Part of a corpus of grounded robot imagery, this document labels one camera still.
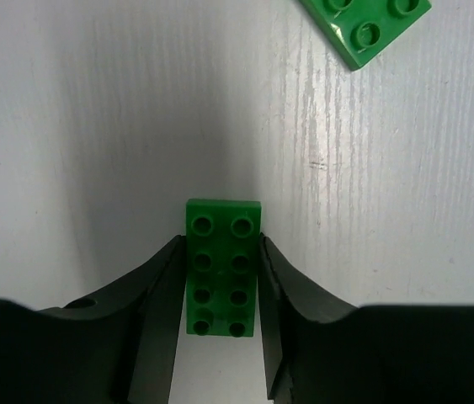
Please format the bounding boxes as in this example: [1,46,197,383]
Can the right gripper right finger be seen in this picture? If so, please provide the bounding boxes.
[258,237,474,403]

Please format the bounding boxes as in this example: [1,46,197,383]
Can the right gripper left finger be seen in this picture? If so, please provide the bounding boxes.
[0,236,186,403]

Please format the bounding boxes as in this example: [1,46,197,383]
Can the green lego plate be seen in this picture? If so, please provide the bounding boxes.
[185,199,262,338]

